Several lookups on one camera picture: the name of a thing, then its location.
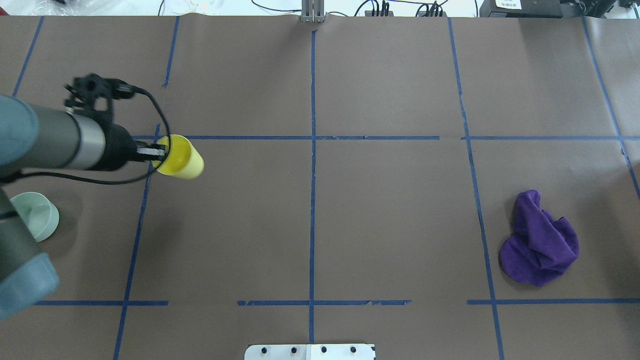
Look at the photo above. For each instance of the pale green bowl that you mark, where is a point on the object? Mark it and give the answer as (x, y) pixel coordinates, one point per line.
(38, 213)

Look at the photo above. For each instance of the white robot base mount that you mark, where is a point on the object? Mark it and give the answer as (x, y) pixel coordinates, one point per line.
(331, 351)

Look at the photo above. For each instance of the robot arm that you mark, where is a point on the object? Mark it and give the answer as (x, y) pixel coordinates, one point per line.
(38, 141)

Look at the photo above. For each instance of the yellow plastic cup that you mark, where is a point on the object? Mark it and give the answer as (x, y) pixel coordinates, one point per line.
(183, 160)

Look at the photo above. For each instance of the purple cloth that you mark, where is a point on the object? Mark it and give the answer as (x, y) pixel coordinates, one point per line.
(541, 248)

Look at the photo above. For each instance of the black device on bench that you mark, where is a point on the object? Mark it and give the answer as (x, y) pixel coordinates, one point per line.
(547, 9)

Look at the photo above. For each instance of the grey metal post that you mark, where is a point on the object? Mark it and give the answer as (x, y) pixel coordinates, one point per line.
(313, 11)

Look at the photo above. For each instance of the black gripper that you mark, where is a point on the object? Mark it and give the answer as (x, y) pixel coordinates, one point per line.
(119, 146)

